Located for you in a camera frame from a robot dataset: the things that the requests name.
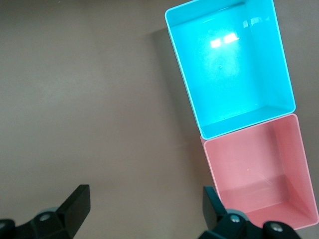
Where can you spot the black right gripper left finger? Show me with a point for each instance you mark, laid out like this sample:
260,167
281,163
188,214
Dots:
67,214

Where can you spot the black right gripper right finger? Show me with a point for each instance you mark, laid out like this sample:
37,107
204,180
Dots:
224,224

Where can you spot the pink plastic bin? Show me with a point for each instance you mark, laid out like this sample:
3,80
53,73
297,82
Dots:
249,169

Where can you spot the blue plastic bin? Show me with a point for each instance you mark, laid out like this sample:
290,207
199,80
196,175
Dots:
224,74

